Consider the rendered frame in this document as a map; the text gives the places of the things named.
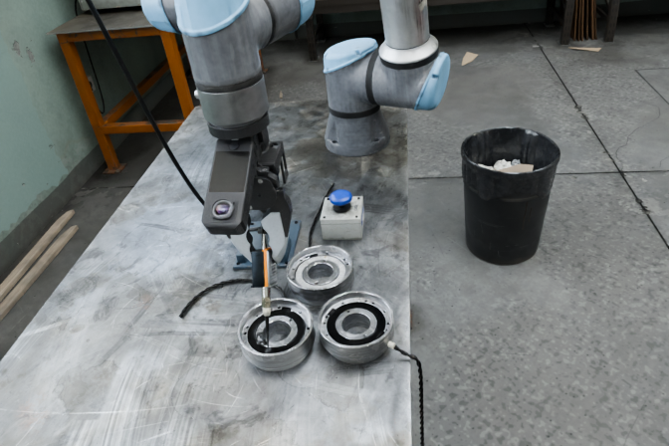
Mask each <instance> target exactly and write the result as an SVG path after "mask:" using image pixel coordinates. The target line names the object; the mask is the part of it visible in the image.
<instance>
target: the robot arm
mask: <svg viewBox="0 0 669 446"><path fill-rule="evenodd" d="M141 6H142V10H143V13H144V15H145V16H146V19H147V20H148V21H149V23H150V24H151V25H153V26H154V27H155V28H157V29H159V30H161V31H166V32H171V33H177V34H180V35H182V37H183V41H184V45H185V49H186V52H187V56H188V60H189V63H190V67H191V71H192V74H193V78H194V82H195V86H196V89H197V91H195V93H194V95H195V97H196V98H197V99H200V103H201V107H202V111H203V114H204V118H205V120H207V125H208V128H209V132H210V134H211V135H212V136H214V137H216V138H219V139H217V141H216V146H215V151H214V156H213V161H212V166H211V172H210V177H209V182H208V187H207V193H206V198H205V203H204V208H203V213H202V219H201V222H202V224H203V225H204V226H205V228H206V229H207V231H208V232H209V233H210V234H211V235H226V236H227V237H228V239H230V240H231V241H232V243H233V244H234V245H235V247H236V248H237V249H238V250H239V251H240V252H241V253H242V254H243V255H244V256H245V257H246V258H247V259H248V260H249V261H250V262H251V263H252V257H251V255H252V253H251V252H253V251H256V250H255V248H254V246H253V244H252V242H253V237H252V235H251V233H250V232H249V227H250V225H251V216H250V214H249V211H250V210H260V211H261V212H262V213H264V215H263V218H262V221H261V223H262V226H263V229H264V230H265V231H266V232H267V233H268V235H269V237H270V239H269V246H270V247H271V249H272V259H273V260H274V261H275V263H276V264H280V262H281V261H282V259H283V257H284V255H285V253H286V249H287V244H288V238H289V230H290V225H291V219H292V213H293V207H292V202H291V199H290V197H289V196H288V195H287V194H286V192H285V187H280V180H279V172H280V168H279V167H280V166H281V171H282V176H283V182H284V184H286V182H287V179H288V175H289V173H288V167H287V162H286V156H285V151H284V146H283V141H282V140H280V141H270V140H269V135H268V130H267V126H268V125H269V123H270V120H269V114H268V108H269V103H268V97H267V92H266V86H265V81H264V75H263V72H262V66H261V61H260V56H259V50H261V49H263V48H265V47H267V46H268V45H270V44H272V43H273V42H275V41H277V40H278V39H280V38H282V37H283V36H285V35H287V34H288V33H293V32H295V31H296V30H297V29H298V28H299V27H300V26H301V25H302V24H303V23H305V22H306V21H307V20H308V19H309V18H310V17H311V15H312V13H313V11H314V8H315V0H141ZM380 8H381V15H382V22H383V30H384V37H385V41H384V42H383V43H382V44H381V46H380V48H379V49H377V47H378V45H377V44H376V41H375V40H374V39H371V38H358V39H352V40H348V41H344V42H341V43H338V44H336V45H333V46H332V47H330V48H329V49H327V51H326V52H325V54H324V65H325V69H324V73H325V76H326V84H327V93H328V101H329V109H330V115H329V120H328V125H327V129H326V134H325V140H326V147H327V149H328V150H329V151H330V152H332V153H334V154H337V155H341V156H348V157H358V156H366V155H370V154H374V153H377V152H379V151H381V150H383V149H384V148H386V147H387V146H388V144H389V142H390V133H389V128H388V125H387V123H386V120H385V118H384V116H383V113H382V111H381V108H380V106H387V107H396V108H404V109H413V110H415V111H417V110H424V111H431V110H434V109H435V108H436V107H437V106H438V105H439V103H440V102H441V100H442V97H443V95H444V92H445V89H446V85H447V81H448V77H449V71H450V58H449V55H448V54H446V53H444V52H441V53H439V48H438V41H437V39H436V38H435V37H434V36H432V35H430V34H429V20H428V7H427V0H380ZM274 145H276V146H277V148H275V147H273V146H274ZM282 156H283V160H282ZM283 161H284V166H283ZM284 167H285V170H284ZM269 208H270V209H269ZM267 209H268V210H267Z"/></svg>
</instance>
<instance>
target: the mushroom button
mask: <svg viewBox="0 0 669 446"><path fill-rule="evenodd" d="M351 200H352V195H351V193H350V192H349V191H347V190H343V189H341V190H336V191H334V192H333V193H332V194H331V196H330V202H331V204H333V205H337V206H338V207H339V208H343V207H344V206H345V204H348V203H349V202H350V201H351Z"/></svg>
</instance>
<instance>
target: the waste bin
mask: <svg viewBox="0 0 669 446"><path fill-rule="evenodd" d="M461 157H462V178H463V182H464V205H465V228H466V244H467V246H468V248H469V250H470V251H471V252H472V253H473V254H474V255H476V256H477V257H479V258H481V259H483V260H485V261H488V262H491V263H495V264H503V265H510V264H517V263H521V262H524V261H527V260H529V259H530V258H532V257H533V256H534V255H535V254H536V252H537V250H538V246H539V242H540V237H541V233H542V229H543V224H544V220H545V216H546V212H547V207H548V203H549V199H550V194H551V190H552V187H553V184H554V180H555V176H556V172H557V167H558V163H559V160H560V150H559V147H558V145H557V144H556V143H555V142H554V141H553V140H551V139H550V138H549V137H547V136H546V135H544V134H542V133H540V132H537V131H534V130H531V129H526V128H521V127H510V126H502V127H492V128H486V129H483V130H480V131H477V132H474V133H472V134H471V135H469V136H468V137H466V139H464V141H463V143H462V145H461ZM503 159H505V161H507V162H509V161H511V163H512V161H513V160H514V159H516V160H519V161H520V164H529V165H533V166H534V167H533V171H528V172H502V171H496V170H492V169H488V168H485V167H482V166H480V165H478V164H483V165H485V166H492V167H494V165H495V163H496V162H497V161H498V160H503Z"/></svg>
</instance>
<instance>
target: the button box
mask: <svg viewBox="0 0 669 446"><path fill-rule="evenodd" d="M363 223H364V208H363V197H362V196H357V197H352V200H351V201H350V202H349V203H348V204H345V206H344V207H343V208H339V207H338V206H337V205H333V204H331V202H330V198H329V197H325V202H324V206H323V211H322V216H321V226H322V233H323V240H362V233H363Z"/></svg>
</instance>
